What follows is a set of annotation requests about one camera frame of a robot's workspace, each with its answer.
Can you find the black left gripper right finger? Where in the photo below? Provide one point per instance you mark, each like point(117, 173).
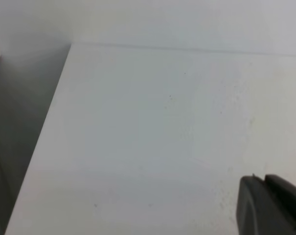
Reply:
point(284, 191)

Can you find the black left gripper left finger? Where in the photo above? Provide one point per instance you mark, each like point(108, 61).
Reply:
point(259, 212)

